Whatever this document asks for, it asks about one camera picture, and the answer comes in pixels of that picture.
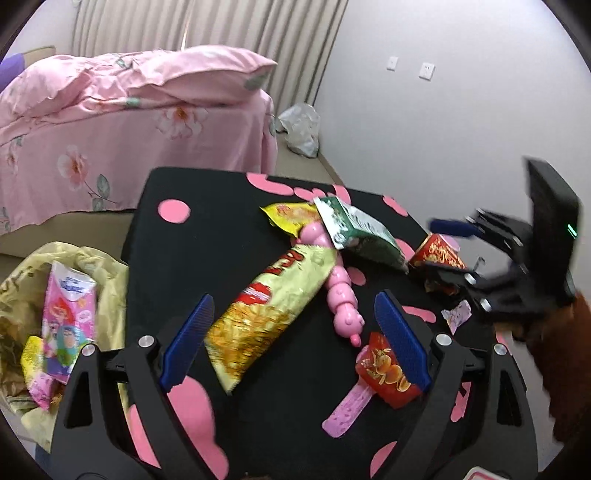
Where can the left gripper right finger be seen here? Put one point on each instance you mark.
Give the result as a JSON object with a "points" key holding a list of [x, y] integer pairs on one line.
{"points": [[406, 345]]}

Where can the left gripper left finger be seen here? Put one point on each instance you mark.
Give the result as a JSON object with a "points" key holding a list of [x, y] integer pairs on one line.
{"points": [[181, 340]]}

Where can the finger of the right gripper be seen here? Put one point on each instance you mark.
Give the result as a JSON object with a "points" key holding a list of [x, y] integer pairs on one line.
{"points": [[454, 228]]}

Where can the red snack packet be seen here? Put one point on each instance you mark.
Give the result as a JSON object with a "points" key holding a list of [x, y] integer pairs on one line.
{"points": [[378, 367]]}

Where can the yellow green chips bag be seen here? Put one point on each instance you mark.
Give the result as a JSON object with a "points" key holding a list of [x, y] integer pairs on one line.
{"points": [[264, 309]]}

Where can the pink cartoon snack bag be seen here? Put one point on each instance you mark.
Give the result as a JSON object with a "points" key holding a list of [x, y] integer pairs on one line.
{"points": [[68, 320]]}

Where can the yellow silver wrapper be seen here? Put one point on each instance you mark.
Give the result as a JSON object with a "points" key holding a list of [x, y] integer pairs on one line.
{"points": [[291, 217]]}

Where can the yellow trash bag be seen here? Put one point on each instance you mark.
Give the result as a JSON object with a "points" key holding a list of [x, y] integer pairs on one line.
{"points": [[22, 296]]}

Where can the right hand brown sleeve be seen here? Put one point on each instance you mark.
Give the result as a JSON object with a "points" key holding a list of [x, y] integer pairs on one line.
{"points": [[560, 347]]}

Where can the red paper cup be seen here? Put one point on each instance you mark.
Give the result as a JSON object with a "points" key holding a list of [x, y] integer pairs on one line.
{"points": [[436, 249]]}

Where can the pink small wrapper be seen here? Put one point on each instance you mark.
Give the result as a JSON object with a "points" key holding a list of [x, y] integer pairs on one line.
{"points": [[457, 316]]}

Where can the pink toy caterpillar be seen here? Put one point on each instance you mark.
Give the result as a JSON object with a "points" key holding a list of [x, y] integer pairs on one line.
{"points": [[342, 302]]}

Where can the pink wafer wrapper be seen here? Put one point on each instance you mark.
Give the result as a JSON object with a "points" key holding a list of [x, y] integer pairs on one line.
{"points": [[345, 415]]}

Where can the green white snack bag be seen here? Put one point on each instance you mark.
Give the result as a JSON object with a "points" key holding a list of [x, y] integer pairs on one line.
{"points": [[350, 228]]}

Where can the black pink tablecloth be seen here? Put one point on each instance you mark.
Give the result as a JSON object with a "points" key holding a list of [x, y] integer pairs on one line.
{"points": [[199, 232]]}

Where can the white plastic bag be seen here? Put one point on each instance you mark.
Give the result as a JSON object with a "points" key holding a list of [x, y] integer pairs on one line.
{"points": [[301, 124]]}

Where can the beige curtain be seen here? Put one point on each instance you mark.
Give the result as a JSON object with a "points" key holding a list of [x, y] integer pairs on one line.
{"points": [[298, 35]]}

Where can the pink floral bed quilt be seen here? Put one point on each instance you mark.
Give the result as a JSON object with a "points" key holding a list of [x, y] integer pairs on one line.
{"points": [[82, 134]]}

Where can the beige headboard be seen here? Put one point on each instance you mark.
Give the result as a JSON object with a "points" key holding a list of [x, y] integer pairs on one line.
{"points": [[32, 56]]}

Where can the purple pillow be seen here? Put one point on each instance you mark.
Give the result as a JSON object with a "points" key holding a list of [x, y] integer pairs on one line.
{"points": [[10, 68]]}

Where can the wall socket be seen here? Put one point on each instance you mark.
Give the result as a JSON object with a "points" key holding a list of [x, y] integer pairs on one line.
{"points": [[427, 71]]}

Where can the wall switch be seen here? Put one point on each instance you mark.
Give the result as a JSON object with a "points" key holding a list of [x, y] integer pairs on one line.
{"points": [[392, 63]]}

